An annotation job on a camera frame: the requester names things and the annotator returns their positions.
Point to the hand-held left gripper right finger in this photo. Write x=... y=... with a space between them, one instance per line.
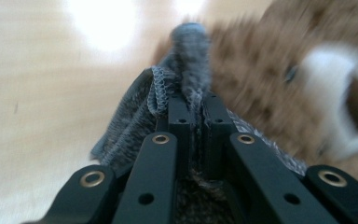
x=218 y=137

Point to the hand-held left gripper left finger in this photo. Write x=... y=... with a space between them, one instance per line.
x=180 y=137

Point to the grey fuzzy cloth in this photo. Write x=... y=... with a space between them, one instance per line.
x=130 y=124

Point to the brown plush bear toy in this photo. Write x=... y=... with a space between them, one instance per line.
x=254 y=77

